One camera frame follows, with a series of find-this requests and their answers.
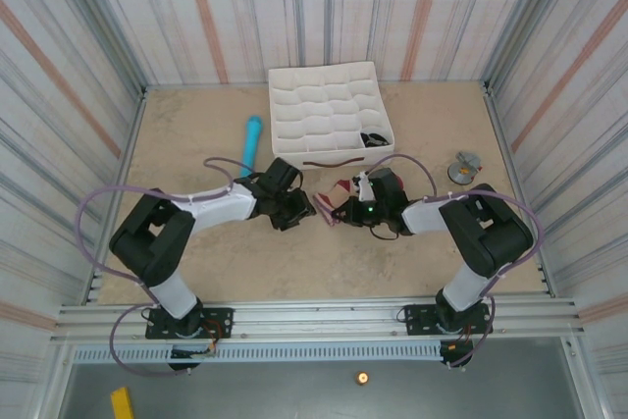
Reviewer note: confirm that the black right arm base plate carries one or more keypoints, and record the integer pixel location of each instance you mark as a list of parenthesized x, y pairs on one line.
[(417, 321)]

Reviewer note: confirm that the aluminium side rail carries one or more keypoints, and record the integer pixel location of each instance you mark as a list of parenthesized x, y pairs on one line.
[(503, 139), (131, 137)]

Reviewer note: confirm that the black white patterned sock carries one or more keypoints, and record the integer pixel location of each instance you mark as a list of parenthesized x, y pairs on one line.
[(375, 138)]

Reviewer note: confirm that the long aluminium frame rail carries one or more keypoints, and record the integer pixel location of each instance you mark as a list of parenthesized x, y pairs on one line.
[(319, 321)]

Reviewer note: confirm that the yellow block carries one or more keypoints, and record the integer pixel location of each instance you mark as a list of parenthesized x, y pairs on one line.
[(121, 404)]

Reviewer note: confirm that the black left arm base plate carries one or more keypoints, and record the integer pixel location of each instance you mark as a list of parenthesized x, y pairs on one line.
[(218, 321)]

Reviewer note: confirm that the white fabric organizer box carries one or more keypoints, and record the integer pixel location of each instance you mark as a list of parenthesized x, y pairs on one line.
[(319, 100)]

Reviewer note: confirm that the grey round metal gadget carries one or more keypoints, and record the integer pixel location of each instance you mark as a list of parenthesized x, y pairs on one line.
[(462, 172)]

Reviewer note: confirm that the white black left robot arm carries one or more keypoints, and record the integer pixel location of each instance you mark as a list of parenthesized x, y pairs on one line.
[(216, 208)]

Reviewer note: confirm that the red beige striped sock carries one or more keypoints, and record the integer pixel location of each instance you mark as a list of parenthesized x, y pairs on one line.
[(338, 191)]

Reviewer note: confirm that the blue cylindrical tube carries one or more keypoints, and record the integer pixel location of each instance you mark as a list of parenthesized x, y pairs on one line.
[(251, 144)]

